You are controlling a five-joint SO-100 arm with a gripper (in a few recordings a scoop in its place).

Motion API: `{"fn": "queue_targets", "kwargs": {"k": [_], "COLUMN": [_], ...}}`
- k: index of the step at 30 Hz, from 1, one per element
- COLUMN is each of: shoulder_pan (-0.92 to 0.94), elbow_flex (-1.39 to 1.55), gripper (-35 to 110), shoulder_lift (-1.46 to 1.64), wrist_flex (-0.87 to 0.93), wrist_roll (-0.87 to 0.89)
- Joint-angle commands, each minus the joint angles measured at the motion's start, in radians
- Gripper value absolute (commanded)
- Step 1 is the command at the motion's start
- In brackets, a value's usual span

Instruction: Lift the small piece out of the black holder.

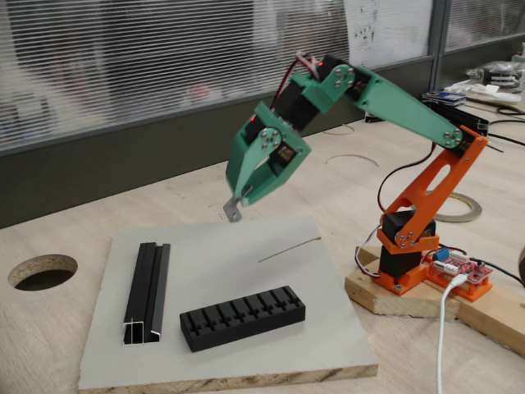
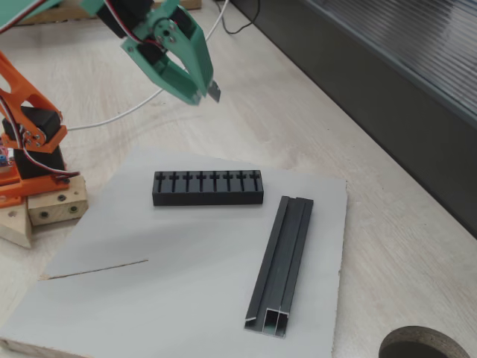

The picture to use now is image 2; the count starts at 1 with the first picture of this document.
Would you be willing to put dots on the small metal bracket plate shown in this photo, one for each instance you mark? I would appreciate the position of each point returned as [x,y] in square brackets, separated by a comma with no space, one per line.
[214,92]

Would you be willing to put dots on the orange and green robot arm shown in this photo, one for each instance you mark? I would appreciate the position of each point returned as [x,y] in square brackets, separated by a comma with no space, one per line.
[37,127]

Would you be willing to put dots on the black slotted holder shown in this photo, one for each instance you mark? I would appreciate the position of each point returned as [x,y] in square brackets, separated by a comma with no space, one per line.
[208,198]

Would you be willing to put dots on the wooden block with screws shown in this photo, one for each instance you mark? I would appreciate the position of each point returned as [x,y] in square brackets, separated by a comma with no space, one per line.
[56,213]

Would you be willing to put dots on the pink circuit board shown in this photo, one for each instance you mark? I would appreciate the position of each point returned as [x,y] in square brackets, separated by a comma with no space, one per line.
[3,151]

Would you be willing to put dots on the grey painted board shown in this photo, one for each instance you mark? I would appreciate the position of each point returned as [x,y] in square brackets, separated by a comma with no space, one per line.
[167,291]

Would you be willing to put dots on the dark aluminium profile bar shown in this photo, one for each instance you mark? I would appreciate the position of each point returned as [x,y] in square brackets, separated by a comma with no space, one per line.
[283,261]

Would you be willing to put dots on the wooden wedge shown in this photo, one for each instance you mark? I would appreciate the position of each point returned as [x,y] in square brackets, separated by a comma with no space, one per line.
[15,227]

